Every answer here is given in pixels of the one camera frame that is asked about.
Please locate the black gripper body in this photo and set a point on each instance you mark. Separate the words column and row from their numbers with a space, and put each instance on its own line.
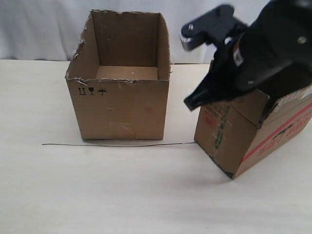
column 280, row 36

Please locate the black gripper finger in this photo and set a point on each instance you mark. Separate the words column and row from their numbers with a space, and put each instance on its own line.
column 213, row 27
column 218, row 84

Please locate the narrow printed cardboard box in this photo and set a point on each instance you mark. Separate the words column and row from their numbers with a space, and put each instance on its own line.
column 238, row 134

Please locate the large torn cardboard box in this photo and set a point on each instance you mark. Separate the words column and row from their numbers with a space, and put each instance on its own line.
column 119, row 76

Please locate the thin dark line on table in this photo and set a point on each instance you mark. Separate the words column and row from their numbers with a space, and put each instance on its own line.
column 120, row 146

